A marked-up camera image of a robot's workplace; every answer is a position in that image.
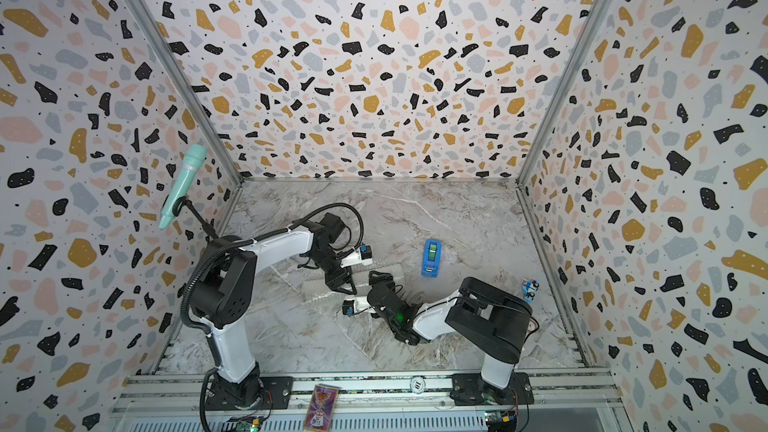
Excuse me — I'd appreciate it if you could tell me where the black corrugated cable conduit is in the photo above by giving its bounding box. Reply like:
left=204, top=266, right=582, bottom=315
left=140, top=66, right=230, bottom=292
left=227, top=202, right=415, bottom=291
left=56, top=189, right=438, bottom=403
left=178, top=233, right=253, bottom=334

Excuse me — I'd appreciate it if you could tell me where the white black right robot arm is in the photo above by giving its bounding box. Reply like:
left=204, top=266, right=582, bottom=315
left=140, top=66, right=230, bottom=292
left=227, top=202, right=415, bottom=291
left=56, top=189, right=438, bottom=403
left=345, top=271, right=535, bottom=406

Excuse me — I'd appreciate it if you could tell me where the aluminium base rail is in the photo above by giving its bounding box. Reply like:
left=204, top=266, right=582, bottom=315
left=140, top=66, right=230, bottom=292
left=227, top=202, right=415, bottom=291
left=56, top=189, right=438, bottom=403
left=105, top=368, right=632, bottom=431

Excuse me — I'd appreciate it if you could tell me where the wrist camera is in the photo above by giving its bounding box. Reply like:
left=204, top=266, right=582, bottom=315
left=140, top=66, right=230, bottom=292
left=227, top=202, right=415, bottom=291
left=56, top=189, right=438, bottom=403
left=341, top=244, right=373, bottom=268
left=341, top=296, right=375, bottom=317

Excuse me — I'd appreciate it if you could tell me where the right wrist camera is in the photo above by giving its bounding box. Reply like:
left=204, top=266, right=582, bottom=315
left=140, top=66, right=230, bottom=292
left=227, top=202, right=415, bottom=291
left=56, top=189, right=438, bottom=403
left=341, top=296, right=375, bottom=317

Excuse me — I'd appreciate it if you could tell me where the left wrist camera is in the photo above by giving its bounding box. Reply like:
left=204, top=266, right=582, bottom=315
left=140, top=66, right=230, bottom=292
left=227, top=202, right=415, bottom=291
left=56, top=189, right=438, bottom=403
left=341, top=244, right=373, bottom=268

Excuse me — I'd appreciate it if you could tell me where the blue tape dispenser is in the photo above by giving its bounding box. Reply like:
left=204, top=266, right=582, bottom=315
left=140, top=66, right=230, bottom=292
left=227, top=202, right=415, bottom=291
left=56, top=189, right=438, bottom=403
left=421, top=239, right=442, bottom=278

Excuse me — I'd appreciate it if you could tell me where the right circuit board with wires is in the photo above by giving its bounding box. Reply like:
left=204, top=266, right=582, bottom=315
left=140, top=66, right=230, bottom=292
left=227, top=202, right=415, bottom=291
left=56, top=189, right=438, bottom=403
left=485, top=409, right=518, bottom=432

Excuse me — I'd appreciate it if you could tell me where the purple card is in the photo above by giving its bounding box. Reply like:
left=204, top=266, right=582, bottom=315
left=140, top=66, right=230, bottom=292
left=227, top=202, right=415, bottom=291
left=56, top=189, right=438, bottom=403
left=302, top=384, right=341, bottom=432

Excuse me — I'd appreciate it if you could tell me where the mint green microphone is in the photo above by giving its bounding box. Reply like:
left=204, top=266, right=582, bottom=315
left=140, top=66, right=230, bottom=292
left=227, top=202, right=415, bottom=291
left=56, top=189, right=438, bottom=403
left=158, top=144, right=207, bottom=230

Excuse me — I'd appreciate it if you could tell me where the green circuit board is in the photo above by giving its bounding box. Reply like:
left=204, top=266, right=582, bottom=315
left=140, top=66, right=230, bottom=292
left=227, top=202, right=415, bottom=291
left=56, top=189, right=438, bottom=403
left=229, top=415, right=267, bottom=432

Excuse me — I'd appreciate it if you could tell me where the clear bubble wrap sheet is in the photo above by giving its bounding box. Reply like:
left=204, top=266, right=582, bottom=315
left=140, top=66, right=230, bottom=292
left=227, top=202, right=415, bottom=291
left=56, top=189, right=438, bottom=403
left=244, top=262, right=431, bottom=372

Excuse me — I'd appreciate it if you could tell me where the small blue white gadget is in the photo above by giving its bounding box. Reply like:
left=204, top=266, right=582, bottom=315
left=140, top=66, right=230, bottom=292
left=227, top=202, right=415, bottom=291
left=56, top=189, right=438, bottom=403
left=521, top=280, right=540, bottom=303

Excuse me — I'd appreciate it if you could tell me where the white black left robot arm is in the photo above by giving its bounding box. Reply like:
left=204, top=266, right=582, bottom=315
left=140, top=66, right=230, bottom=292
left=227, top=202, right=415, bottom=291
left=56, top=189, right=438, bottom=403
left=180, top=208, right=373, bottom=410

